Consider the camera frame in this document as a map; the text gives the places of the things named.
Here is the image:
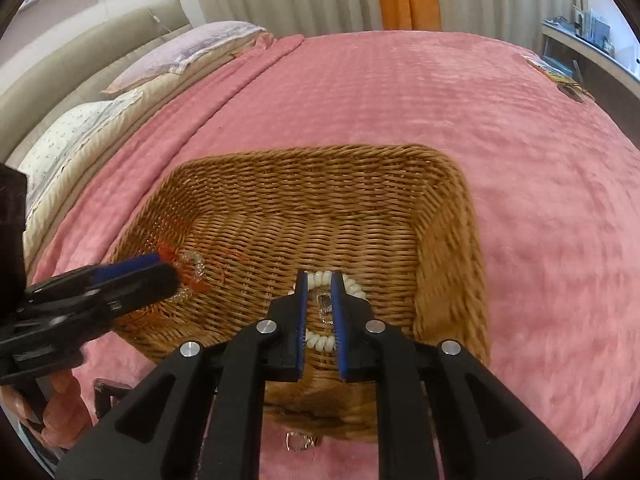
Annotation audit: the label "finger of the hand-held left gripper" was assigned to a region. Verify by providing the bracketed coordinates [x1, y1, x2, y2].
[27, 253, 161, 297]
[50, 263, 182, 341]

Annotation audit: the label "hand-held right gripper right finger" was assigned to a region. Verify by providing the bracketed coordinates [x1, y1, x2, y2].
[330, 270, 583, 480]

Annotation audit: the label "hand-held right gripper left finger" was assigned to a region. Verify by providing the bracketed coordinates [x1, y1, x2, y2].
[55, 269, 308, 480]

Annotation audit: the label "silver charm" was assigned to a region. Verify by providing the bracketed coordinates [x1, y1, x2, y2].
[316, 292, 335, 326]

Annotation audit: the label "white bead bracelet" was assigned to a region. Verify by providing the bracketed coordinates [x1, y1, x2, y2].
[291, 270, 371, 356]

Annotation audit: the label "red cord bracelet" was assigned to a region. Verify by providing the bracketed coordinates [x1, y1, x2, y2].
[150, 240, 251, 311]

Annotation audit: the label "crystal bead silver charm bracelet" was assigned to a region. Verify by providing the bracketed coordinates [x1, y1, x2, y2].
[167, 251, 208, 303]

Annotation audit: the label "brown wicker basket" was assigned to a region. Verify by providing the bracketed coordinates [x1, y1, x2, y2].
[107, 144, 493, 443]

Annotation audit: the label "silver earring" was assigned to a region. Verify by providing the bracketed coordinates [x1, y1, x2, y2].
[285, 431, 319, 453]

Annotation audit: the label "person's left hand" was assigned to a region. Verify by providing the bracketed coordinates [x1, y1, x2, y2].
[0, 371, 86, 450]

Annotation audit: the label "white floral pillow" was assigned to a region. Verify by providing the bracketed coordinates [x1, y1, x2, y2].
[17, 89, 146, 201]

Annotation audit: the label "cream folded quilt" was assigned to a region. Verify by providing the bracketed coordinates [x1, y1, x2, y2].
[22, 32, 273, 261]

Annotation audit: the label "beige padded headboard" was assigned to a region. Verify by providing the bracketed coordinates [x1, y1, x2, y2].
[0, 0, 193, 161]

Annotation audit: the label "lilac pillow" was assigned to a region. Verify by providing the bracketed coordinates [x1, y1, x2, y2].
[102, 21, 271, 95]

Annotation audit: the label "pink fleece blanket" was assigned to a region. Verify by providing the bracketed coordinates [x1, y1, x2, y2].
[22, 30, 640, 480]

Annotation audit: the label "colourful paper packet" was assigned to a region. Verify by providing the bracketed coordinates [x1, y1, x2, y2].
[522, 54, 576, 83]

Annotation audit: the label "white desk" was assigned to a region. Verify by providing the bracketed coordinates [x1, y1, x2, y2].
[540, 19, 640, 83]

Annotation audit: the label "desk organizer boxes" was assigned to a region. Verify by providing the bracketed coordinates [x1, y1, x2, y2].
[570, 5, 616, 53]

